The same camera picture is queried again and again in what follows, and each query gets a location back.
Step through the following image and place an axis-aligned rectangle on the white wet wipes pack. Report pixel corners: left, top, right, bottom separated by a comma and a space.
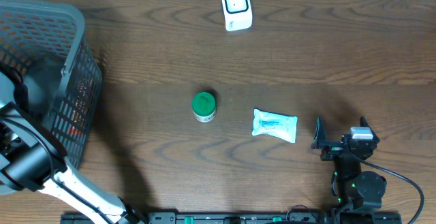
252, 108, 298, 144

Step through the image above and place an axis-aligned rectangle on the red orange snack bag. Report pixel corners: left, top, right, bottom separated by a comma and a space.
69, 79, 91, 137

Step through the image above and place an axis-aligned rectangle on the grey plastic mesh basket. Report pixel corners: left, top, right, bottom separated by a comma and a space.
0, 0, 104, 196

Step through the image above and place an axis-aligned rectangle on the right black cable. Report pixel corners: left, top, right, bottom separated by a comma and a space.
343, 138, 425, 224

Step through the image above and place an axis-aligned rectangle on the green lid jar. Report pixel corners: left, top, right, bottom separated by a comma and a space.
191, 92, 217, 123

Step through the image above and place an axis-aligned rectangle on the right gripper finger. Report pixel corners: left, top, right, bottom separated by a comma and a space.
360, 116, 380, 144
311, 116, 328, 149

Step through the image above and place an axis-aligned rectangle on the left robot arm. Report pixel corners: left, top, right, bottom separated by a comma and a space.
1, 65, 148, 223

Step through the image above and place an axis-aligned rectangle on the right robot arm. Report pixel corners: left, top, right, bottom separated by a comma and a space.
311, 117, 387, 223

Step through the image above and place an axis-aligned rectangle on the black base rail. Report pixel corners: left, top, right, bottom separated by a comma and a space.
60, 211, 403, 224

